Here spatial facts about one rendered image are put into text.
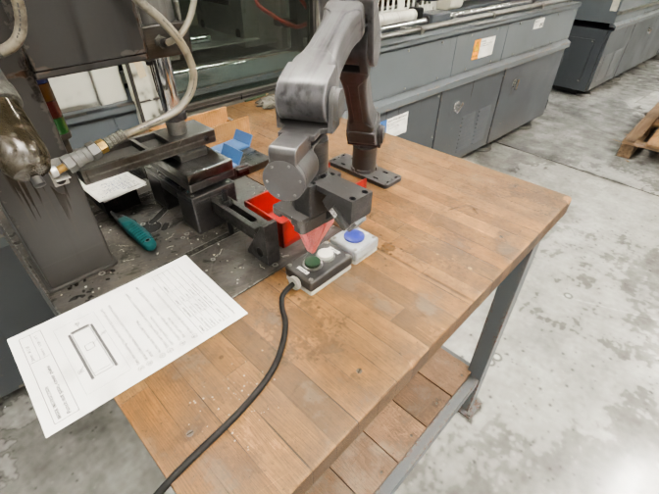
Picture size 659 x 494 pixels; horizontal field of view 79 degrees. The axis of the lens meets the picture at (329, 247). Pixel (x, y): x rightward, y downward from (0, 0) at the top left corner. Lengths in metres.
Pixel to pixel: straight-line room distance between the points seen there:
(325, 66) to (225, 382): 0.45
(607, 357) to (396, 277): 1.46
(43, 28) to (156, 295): 0.41
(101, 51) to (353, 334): 0.57
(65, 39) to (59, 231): 0.29
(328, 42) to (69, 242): 0.53
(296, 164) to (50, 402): 0.45
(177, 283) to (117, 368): 0.18
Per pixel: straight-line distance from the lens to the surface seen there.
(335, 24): 0.67
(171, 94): 0.85
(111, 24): 0.74
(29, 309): 1.70
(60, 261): 0.82
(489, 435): 1.65
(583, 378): 1.95
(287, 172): 0.50
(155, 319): 0.71
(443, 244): 0.83
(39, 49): 0.72
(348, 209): 0.54
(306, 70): 0.57
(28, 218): 0.77
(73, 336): 0.75
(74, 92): 1.47
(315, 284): 0.68
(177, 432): 0.58
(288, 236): 0.79
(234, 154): 0.94
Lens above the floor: 1.39
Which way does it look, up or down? 38 degrees down
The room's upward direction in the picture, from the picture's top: straight up
